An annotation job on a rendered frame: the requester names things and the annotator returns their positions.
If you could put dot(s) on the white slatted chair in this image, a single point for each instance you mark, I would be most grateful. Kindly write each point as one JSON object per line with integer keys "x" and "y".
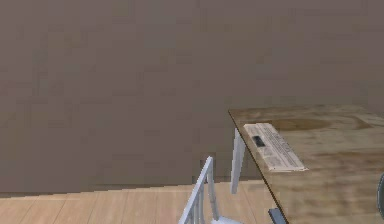
{"x": 201, "y": 194}

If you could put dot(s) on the white folded newspaper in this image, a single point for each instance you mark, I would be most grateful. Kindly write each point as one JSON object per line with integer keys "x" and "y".
{"x": 275, "y": 148}

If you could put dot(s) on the dark blue-grey chair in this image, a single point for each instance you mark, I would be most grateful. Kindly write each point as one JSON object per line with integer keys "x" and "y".
{"x": 277, "y": 216}

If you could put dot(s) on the wooden table with white legs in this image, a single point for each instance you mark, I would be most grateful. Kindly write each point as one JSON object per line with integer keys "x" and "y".
{"x": 333, "y": 173}

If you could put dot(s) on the dark grey round object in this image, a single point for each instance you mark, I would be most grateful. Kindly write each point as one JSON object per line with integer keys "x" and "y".
{"x": 381, "y": 196}

